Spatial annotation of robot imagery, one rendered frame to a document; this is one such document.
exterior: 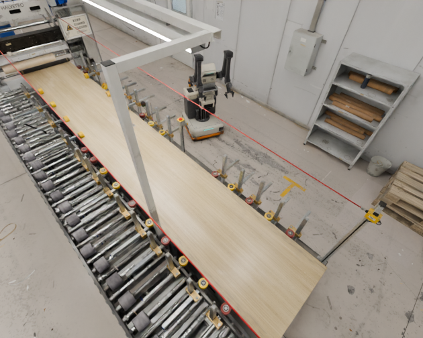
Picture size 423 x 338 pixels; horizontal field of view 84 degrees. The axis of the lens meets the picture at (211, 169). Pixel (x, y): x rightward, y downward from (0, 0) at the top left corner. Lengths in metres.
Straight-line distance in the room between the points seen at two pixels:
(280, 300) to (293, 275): 0.23
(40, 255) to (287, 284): 2.90
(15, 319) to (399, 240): 4.68
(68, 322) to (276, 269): 2.23
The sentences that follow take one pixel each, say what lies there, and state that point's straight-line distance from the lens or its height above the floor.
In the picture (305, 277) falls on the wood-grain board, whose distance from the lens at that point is 2.28.
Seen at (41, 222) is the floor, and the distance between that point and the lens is 3.99.
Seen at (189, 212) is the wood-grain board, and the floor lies 0.90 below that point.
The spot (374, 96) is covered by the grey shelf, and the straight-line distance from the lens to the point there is 4.01.
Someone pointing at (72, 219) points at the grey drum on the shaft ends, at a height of 0.85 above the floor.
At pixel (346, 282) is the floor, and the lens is 3.48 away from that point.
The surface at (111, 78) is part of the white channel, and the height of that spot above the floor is 2.41.
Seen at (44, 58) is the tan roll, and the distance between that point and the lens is 5.32.
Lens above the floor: 2.93
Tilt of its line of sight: 49 degrees down
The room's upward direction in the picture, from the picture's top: 2 degrees clockwise
